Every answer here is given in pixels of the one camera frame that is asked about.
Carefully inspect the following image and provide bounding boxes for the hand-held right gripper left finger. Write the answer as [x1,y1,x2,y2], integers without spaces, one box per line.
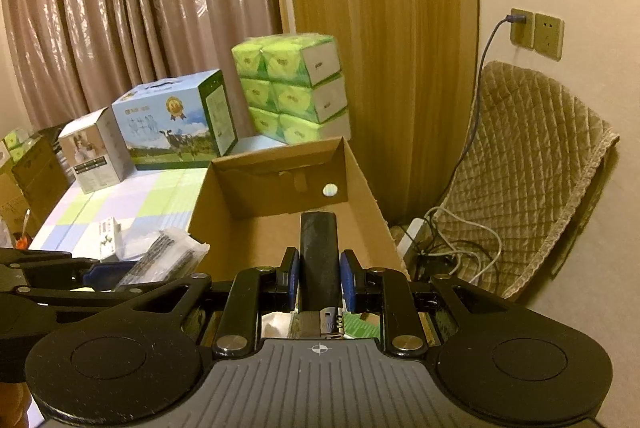
[107,247,301,357]

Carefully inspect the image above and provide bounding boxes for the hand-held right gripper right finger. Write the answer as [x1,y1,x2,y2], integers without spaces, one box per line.
[340,249,531,357]

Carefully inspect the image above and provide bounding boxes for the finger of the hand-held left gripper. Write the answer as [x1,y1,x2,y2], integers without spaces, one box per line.
[0,247,141,289]
[0,280,168,315]

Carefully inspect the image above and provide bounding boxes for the black lighter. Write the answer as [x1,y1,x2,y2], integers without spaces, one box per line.
[299,210,346,339]

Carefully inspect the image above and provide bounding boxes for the clear plastic bag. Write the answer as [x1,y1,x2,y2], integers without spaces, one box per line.
[117,228,211,291]

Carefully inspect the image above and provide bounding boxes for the brown cardboard box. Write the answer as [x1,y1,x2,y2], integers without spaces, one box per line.
[187,135,411,344]

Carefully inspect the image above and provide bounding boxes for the small white milk carton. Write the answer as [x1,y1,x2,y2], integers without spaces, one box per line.
[97,217,121,259]

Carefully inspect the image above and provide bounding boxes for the white power strip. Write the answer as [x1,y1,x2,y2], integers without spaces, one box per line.
[395,218,433,261]

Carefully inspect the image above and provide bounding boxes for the light brown cardboard carton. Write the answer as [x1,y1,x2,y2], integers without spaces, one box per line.
[0,168,31,249]

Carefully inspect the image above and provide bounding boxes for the white appliance box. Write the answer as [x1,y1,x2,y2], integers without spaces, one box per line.
[57,106,136,195]

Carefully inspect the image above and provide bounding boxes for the dark brown cardboard carton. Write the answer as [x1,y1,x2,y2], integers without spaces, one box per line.
[10,135,68,219]

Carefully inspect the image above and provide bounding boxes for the blue milk gift box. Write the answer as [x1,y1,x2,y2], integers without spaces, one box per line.
[111,68,240,171]

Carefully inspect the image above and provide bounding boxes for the stack of green tissue packs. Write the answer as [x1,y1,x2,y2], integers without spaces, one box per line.
[231,32,352,145]

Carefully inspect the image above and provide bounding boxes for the quilted beige chair cover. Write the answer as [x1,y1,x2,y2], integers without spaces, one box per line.
[425,60,621,301]

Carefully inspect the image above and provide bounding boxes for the wooden door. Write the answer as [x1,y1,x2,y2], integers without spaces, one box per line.
[280,0,481,223]

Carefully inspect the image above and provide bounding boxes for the brown curtain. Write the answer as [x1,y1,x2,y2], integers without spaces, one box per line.
[0,0,291,133]

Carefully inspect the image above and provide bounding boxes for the red-handled tool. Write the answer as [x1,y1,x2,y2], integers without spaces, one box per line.
[15,208,32,249]

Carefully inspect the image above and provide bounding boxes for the white cables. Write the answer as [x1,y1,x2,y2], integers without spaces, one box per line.
[425,207,503,281]

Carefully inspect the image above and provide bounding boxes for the empty wall socket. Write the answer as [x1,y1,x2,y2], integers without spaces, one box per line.
[532,12,565,61]

